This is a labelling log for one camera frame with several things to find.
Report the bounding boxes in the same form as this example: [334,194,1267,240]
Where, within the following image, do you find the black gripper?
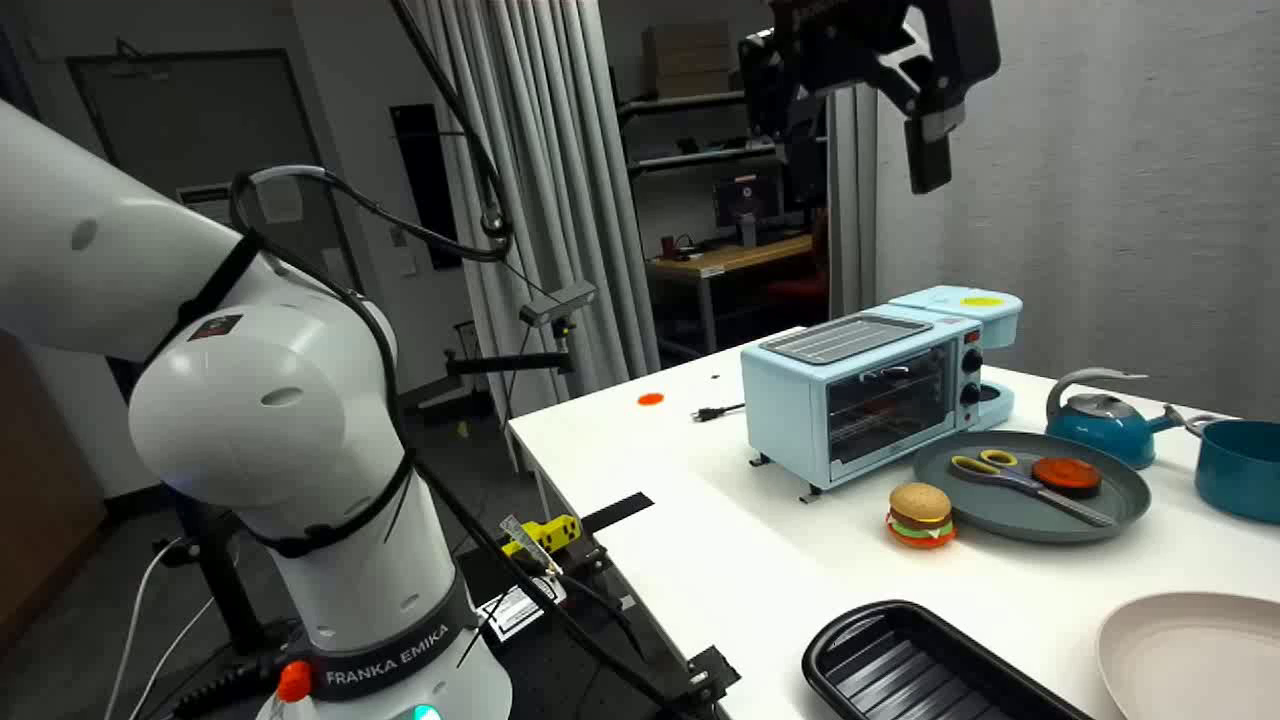
[734,0,1003,199]

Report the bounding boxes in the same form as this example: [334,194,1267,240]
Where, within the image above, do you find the teal plastic cup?
[1193,415,1280,529]

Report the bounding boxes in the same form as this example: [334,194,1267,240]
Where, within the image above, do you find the beige round plate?
[1094,586,1280,720]

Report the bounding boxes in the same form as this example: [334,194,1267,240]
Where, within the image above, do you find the silver label plate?
[473,571,570,641]

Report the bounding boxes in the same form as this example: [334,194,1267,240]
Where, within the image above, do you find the wooden background table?
[645,232,821,350]

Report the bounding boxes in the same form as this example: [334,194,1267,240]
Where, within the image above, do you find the dark metal shelf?
[615,83,832,254]

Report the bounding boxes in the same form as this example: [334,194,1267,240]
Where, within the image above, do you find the light blue toaster oven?
[734,279,1029,501]

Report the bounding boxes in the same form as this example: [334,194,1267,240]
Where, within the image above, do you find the cardboard box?
[645,23,739,100]

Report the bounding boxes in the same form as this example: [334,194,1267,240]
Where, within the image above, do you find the teal kettle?
[1041,366,1193,471]

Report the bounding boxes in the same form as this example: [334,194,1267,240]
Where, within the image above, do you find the red toy slice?
[1033,450,1102,501]

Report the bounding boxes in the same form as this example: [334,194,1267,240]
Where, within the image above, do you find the toy burger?
[885,478,960,552]

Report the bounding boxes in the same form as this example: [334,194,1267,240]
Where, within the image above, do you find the grey curtain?
[397,0,661,393]

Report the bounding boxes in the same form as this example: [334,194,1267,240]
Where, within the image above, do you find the black ridged tray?
[801,594,1093,720]

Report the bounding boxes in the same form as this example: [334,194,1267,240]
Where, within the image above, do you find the yellow clamp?
[497,511,589,564]

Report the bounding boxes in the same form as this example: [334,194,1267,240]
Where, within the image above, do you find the white bottle orange cap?
[256,654,326,720]

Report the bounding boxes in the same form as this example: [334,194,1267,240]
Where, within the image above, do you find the yellow handled scissors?
[949,449,1117,530]

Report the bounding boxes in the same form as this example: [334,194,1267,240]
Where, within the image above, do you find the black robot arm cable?
[229,0,712,710]

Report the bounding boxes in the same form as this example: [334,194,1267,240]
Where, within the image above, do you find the white floor cable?
[98,536,216,720]

